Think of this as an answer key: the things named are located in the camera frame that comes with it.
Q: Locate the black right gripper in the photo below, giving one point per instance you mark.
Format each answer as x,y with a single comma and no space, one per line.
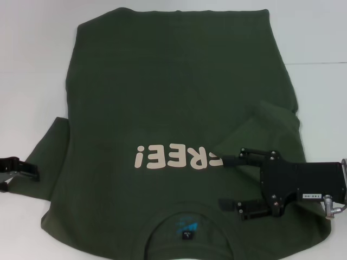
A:
311,178

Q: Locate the dark green FREE t-shirt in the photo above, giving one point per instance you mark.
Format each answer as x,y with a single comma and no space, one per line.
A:
173,81

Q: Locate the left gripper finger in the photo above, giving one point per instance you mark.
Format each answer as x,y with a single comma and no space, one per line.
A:
3,187
23,169

